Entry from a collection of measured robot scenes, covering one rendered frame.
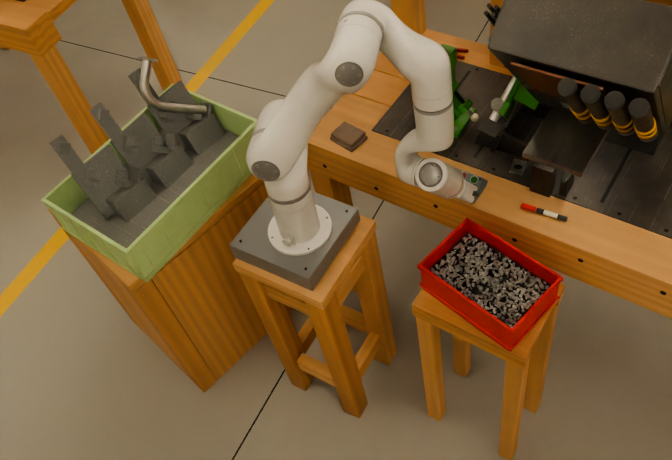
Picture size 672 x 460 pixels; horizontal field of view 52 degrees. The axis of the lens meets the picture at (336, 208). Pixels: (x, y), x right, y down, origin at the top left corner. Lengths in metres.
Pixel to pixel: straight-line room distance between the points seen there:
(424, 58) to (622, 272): 0.84
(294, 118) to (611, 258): 0.92
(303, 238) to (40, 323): 1.72
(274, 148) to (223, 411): 1.43
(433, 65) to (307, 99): 0.30
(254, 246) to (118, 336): 1.28
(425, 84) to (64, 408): 2.15
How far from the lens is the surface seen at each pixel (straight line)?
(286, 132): 1.63
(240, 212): 2.38
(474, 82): 2.40
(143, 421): 2.93
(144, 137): 2.37
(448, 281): 1.91
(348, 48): 1.41
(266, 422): 2.76
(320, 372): 2.53
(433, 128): 1.58
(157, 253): 2.19
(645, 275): 1.95
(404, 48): 1.47
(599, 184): 2.11
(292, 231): 1.94
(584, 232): 2.00
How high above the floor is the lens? 2.48
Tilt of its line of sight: 50 degrees down
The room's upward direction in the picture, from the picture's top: 14 degrees counter-clockwise
